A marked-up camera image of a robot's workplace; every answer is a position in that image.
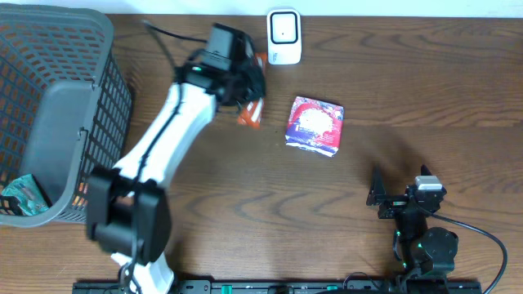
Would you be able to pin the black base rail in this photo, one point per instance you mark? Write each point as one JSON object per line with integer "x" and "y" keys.
{"x": 351, "y": 286}

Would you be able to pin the white barcode scanner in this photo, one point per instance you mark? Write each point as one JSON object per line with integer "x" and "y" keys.
{"x": 284, "y": 37}

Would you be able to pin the orange snack bar wrapper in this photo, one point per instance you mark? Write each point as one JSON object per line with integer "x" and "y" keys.
{"x": 251, "y": 114}

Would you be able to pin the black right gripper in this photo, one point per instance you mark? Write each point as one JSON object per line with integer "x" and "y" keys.
{"x": 377, "y": 195}

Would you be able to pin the teal snack packet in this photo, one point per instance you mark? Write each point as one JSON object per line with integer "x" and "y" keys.
{"x": 23, "y": 197}

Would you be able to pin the pink purple floral pad pack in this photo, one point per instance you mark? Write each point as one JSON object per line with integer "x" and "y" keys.
{"x": 315, "y": 126}

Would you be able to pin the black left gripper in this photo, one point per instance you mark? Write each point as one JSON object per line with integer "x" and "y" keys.
{"x": 253, "y": 82}

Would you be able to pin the grey plastic shopping basket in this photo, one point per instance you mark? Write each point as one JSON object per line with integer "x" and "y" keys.
{"x": 65, "y": 107}

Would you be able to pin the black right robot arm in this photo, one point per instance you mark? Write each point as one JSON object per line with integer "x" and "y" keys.
{"x": 427, "y": 254}

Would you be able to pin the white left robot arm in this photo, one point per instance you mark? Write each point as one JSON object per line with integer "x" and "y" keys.
{"x": 128, "y": 213}

